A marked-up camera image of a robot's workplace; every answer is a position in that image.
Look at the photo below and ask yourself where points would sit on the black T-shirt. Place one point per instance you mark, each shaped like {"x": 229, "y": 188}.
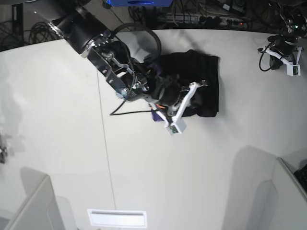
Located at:
{"x": 194, "y": 66}

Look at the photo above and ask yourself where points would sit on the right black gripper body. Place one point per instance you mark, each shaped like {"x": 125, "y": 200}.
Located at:
{"x": 167, "y": 91}

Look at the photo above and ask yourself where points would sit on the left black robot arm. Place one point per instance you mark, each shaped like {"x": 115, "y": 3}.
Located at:
{"x": 289, "y": 18}

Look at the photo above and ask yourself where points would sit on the blue box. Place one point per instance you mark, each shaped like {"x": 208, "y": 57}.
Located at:
{"x": 138, "y": 3}

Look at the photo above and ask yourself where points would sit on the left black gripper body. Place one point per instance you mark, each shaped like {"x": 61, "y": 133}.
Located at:
{"x": 284, "y": 50}

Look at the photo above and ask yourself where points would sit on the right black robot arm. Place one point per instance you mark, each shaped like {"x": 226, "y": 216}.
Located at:
{"x": 130, "y": 79}

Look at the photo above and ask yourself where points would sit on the white power strip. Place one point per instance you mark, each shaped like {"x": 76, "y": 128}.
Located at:
{"x": 218, "y": 20}

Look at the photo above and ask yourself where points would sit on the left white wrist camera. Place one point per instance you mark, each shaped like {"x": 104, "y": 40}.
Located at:
{"x": 277, "y": 59}

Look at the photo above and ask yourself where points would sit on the black keyboard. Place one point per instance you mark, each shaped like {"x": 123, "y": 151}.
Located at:
{"x": 301, "y": 176}

